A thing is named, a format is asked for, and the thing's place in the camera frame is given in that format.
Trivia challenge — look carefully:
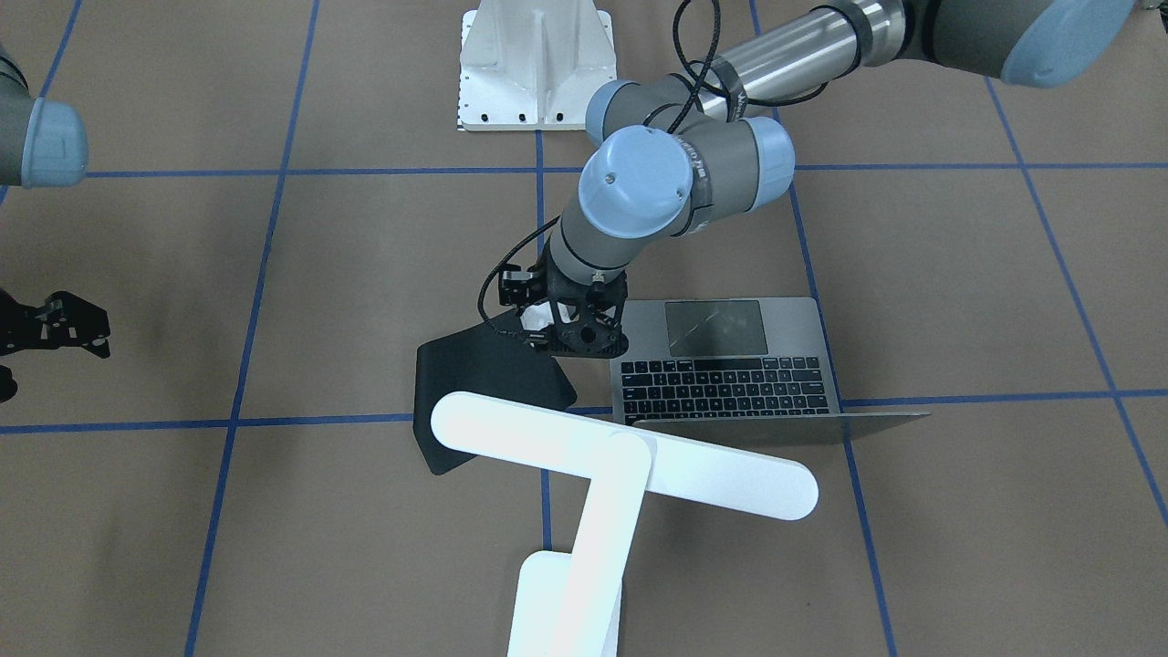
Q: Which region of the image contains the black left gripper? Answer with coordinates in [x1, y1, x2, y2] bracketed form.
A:
[529, 260, 630, 359]

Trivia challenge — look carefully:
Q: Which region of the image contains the black mouse pad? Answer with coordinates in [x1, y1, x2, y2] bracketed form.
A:
[412, 312, 579, 475]

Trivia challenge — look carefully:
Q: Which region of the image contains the grey laptop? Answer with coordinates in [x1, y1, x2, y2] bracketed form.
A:
[610, 297, 923, 450]

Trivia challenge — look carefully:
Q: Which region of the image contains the white computer mouse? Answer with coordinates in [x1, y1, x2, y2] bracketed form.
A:
[520, 302, 573, 332]

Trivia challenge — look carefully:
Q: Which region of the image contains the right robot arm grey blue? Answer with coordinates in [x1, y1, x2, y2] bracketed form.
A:
[1, 49, 89, 191]

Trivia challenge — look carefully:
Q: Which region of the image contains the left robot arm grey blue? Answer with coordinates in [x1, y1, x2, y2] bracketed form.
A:
[496, 1, 1134, 359]

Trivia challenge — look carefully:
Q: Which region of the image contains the white desk lamp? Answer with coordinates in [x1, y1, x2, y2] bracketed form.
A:
[431, 390, 820, 656]

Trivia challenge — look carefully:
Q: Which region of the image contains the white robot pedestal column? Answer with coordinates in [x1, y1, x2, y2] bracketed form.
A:
[456, 1, 617, 130]

